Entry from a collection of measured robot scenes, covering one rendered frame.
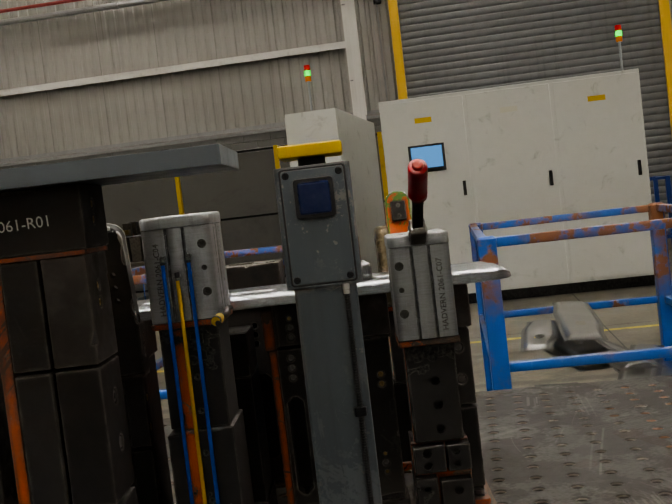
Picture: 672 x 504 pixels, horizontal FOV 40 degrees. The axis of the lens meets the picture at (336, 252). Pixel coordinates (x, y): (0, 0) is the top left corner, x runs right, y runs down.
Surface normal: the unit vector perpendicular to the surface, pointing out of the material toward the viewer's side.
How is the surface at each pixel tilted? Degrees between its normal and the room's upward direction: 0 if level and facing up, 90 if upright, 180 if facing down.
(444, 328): 90
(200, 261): 90
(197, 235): 90
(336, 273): 90
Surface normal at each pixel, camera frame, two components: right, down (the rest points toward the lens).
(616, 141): -0.13, 0.07
